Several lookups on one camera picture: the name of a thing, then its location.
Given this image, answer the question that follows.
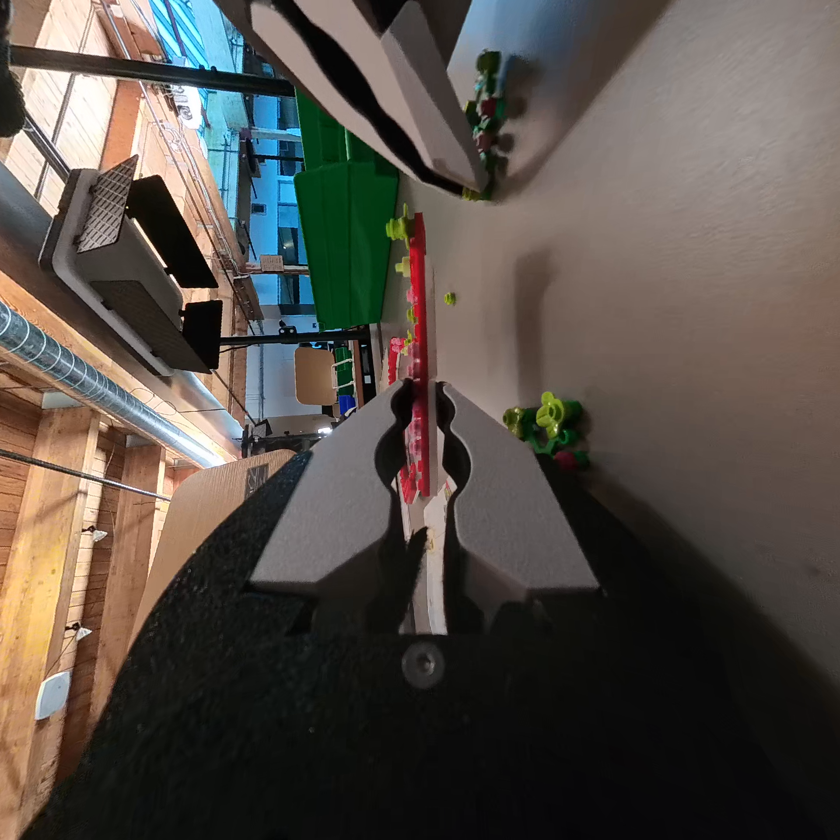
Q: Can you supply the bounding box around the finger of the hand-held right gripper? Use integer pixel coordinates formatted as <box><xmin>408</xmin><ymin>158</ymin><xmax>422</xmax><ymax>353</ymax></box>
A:
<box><xmin>292</xmin><ymin>0</ymin><xmax>493</xmax><ymax>199</ymax></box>
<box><xmin>249</xmin><ymin>2</ymin><xmax>463</xmax><ymax>196</ymax></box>

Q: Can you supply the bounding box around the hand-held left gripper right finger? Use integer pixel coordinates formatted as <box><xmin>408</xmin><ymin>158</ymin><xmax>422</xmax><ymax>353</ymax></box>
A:
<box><xmin>436</xmin><ymin>382</ymin><xmax>602</xmax><ymax>629</ymax></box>

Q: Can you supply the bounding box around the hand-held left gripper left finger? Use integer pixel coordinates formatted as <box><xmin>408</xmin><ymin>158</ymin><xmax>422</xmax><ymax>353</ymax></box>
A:
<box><xmin>249</xmin><ymin>377</ymin><xmax>416</xmax><ymax>632</ymax></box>

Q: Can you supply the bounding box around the lego flower cluster white base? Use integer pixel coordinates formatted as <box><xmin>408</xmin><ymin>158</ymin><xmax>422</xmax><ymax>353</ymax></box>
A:
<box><xmin>461</xmin><ymin>49</ymin><xmax>518</xmax><ymax>188</ymax></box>

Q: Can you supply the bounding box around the red and white lego plate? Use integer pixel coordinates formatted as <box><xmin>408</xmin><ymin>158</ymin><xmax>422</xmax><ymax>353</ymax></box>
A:
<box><xmin>386</xmin><ymin>210</ymin><xmax>455</xmax><ymax>634</ymax></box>

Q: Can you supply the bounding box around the green lego flower sprig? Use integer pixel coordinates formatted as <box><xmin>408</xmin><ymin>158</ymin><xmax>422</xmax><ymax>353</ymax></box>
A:
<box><xmin>502</xmin><ymin>390</ymin><xmax>592</xmax><ymax>475</ymax></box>

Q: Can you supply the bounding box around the green plastic bin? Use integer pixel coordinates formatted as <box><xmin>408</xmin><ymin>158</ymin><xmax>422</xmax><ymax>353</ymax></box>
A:
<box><xmin>293</xmin><ymin>161</ymin><xmax>401</xmax><ymax>331</ymax></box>
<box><xmin>295</xmin><ymin>88</ymin><xmax>395</xmax><ymax>175</ymax></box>

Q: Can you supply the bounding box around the small wooden chair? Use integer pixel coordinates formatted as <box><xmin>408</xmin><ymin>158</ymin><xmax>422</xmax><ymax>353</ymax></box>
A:
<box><xmin>293</xmin><ymin>346</ymin><xmax>337</xmax><ymax>407</ymax></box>

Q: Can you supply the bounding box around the black ceiling beam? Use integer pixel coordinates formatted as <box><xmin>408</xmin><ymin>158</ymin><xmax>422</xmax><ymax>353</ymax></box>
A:
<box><xmin>9</xmin><ymin>45</ymin><xmax>298</xmax><ymax>98</ymax></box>

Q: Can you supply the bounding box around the black metal pole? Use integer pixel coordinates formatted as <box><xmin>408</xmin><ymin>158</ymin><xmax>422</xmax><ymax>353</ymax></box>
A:
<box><xmin>218</xmin><ymin>327</ymin><xmax>370</xmax><ymax>349</ymax></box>

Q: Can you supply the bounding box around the black ceiling heater unit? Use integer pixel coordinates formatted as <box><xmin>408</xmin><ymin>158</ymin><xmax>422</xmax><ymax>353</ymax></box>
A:
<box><xmin>38</xmin><ymin>154</ymin><xmax>224</xmax><ymax>377</ymax></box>

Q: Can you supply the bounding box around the silver ventilation duct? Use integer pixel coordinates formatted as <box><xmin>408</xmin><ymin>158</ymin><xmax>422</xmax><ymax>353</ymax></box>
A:
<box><xmin>0</xmin><ymin>301</ymin><xmax>245</xmax><ymax>468</ymax></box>

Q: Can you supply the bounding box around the white wall device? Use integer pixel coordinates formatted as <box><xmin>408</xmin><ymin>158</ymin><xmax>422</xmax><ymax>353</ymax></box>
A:
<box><xmin>34</xmin><ymin>671</ymin><xmax>72</xmax><ymax>721</ymax></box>

